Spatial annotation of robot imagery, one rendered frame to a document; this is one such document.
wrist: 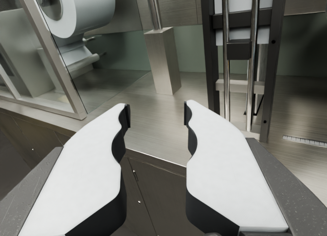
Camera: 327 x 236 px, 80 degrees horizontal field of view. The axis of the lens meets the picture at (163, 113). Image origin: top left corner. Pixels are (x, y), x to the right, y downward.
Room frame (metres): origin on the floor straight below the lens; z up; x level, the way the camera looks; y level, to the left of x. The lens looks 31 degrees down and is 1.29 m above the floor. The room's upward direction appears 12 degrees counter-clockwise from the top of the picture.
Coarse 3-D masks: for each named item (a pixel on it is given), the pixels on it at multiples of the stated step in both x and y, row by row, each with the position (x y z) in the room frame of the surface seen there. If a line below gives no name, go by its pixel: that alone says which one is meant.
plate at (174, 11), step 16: (144, 0) 1.15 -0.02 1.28; (160, 0) 1.09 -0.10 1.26; (176, 0) 1.04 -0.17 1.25; (192, 0) 0.99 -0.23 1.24; (288, 0) 0.76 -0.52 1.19; (304, 0) 0.73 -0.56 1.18; (320, 0) 0.70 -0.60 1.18; (144, 16) 1.16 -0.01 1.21; (176, 16) 1.05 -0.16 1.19; (192, 16) 1.00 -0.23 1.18
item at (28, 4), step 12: (24, 0) 0.74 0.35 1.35; (36, 12) 0.75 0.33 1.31; (36, 24) 0.74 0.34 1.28; (48, 36) 0.75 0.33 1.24; (48, 48) 0.74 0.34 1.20; (60, 60) 0.76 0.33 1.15; (0, 72) 1.10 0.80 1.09; (60, 72) 0.74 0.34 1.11; (60, 84) 0.75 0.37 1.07; (0, 96) 1.24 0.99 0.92; (72, 96) 0.74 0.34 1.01; (36, 108) 0.97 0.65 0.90; (48, 108) 0.89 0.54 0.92; (60, 108) 0.84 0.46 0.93; (72, 108) 0.75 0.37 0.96
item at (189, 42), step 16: (288, 16) 0.76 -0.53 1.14; (304, 16) 0.73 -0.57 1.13; (320, 16) 0.70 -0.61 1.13; (144, 32) 1.18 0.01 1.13; (176, 32) 1.06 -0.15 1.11; (192, 32) 1.00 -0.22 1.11; (288, 32) 0.76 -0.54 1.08; (304, 32) 0.73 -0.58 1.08; (320, 32) 0.70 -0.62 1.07; (176, 48) 1.07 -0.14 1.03; (192, 48) 1.01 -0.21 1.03; (288, 48) 0.75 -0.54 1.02; (304, 48) 0.72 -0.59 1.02; (320, 48) 0.69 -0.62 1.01; (192, 64) 1.01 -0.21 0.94; (240, 64) 0.86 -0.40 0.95; (288, 64) 0.75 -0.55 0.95; (304, 64) 0.71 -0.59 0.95; (320, 64) 0.68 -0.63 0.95
